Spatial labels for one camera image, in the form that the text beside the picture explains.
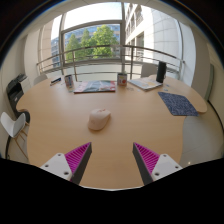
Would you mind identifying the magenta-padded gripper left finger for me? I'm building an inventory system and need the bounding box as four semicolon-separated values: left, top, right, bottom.
39;142;93;185

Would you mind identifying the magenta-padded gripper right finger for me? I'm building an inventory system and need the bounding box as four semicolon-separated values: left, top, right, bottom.
132;142;184;186

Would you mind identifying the beige computer mouse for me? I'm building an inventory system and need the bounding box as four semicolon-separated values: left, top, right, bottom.
87;107;112;131

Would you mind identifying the blue patterned mouse pad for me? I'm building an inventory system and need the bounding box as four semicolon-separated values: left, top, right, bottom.
157;91;200;117

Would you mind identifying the white chair with wooden legs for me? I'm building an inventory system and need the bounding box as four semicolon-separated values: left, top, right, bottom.
0;111;30;161

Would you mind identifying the small dark blue box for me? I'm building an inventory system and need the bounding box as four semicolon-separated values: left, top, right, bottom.
49;77;63;87

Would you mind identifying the white and blue can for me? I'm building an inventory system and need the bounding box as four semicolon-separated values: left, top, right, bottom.
64;74;75;90

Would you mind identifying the light illustrated magazine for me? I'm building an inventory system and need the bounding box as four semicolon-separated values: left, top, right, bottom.
127;77;163;92

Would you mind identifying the red and grey magazine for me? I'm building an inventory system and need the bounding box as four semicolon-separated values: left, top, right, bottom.
73;79;117;94

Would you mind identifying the black tumbler bottle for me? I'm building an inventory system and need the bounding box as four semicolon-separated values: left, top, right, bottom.
155;61;168;84

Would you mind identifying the red and white can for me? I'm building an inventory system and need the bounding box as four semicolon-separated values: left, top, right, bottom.
116;72;129;87

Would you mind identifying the metal window railing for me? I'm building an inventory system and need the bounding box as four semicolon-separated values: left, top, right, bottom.
35;44;186;83

